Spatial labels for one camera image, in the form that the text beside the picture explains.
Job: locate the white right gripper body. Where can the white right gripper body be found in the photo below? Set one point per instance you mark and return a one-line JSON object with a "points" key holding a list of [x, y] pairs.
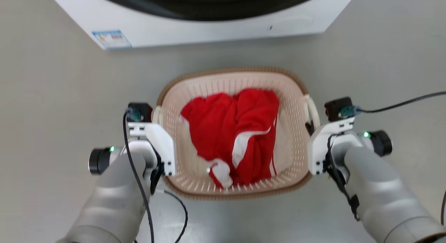
{"points": [[318, 149]]}

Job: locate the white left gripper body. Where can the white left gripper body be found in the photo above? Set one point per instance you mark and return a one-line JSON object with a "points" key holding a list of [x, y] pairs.
{"points": [[162, 142]]}

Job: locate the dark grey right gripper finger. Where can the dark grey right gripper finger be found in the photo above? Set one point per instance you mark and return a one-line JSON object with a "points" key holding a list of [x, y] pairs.
{"points": [[310, 128]]}

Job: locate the beige plastic laundry basket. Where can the beige plastic laundry basket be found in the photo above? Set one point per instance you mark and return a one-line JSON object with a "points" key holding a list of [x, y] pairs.
{"points": [[195, 93]]}

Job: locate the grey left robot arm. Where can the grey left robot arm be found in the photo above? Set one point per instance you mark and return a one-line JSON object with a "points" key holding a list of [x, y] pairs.
{"points": [[111, 201]]}

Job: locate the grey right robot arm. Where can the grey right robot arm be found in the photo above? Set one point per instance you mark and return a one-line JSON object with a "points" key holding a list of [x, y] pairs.
{"points": [[379, 194]]}

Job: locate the red garment with white stripes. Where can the red garment with white stripes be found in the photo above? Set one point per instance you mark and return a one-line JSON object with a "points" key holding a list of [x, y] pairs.
{"points": [[223, 128]]}

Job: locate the blue energy label sticker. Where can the blue energy label sticker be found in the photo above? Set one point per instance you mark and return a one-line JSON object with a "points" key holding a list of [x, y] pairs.
{"points": [[112, 39]]}

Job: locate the white washing machine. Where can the white washing machine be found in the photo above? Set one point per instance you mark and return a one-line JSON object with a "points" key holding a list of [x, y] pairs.
{"points": [[195, 30]]}

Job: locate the black glass washer door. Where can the black glass washer door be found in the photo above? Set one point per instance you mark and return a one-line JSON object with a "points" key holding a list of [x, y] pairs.
{"points": [[209, 6]]}

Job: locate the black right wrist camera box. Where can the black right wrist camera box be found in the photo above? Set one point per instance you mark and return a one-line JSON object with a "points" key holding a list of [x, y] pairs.
{"points": [[335, 107]]}

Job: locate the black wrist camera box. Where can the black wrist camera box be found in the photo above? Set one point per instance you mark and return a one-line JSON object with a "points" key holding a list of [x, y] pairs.
{"points": [[335, 107], [143, 111]]}

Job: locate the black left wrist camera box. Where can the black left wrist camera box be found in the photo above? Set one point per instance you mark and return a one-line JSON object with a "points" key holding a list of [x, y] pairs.
{"points": [[143, 111]]}

